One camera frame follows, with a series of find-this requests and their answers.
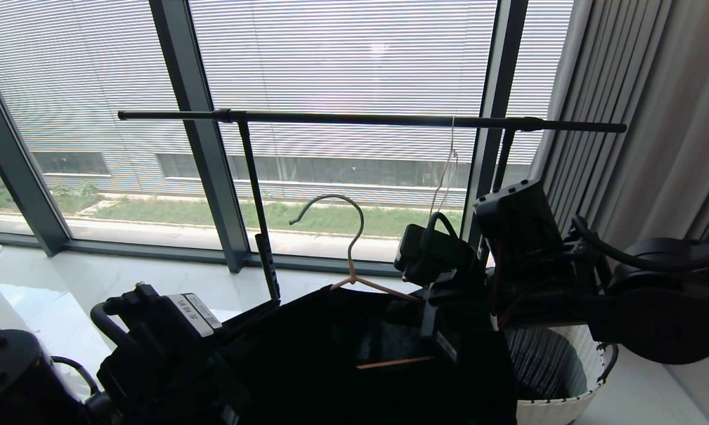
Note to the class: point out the black clothes rack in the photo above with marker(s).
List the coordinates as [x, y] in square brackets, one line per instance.
[360, 120]

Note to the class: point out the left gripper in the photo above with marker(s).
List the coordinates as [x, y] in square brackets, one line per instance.
[171, 389]

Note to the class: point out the pink clothes hanger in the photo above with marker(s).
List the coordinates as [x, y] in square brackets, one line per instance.
[453, 159]
[360, 224]

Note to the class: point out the black garment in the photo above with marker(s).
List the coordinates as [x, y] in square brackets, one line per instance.
[307, 366]

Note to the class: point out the window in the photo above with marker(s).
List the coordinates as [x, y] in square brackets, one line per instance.
[342, 71]

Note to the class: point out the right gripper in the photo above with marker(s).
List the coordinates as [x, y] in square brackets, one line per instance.
[434, 319]

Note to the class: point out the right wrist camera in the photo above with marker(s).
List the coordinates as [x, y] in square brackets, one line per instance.
[431, 257]

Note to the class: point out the white laundry basket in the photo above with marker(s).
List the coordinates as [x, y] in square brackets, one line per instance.
[572, 407]

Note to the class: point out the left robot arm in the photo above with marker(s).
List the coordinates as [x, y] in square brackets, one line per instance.
[18, 383]

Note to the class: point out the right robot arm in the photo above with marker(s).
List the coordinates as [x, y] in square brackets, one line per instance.
[655, 307]

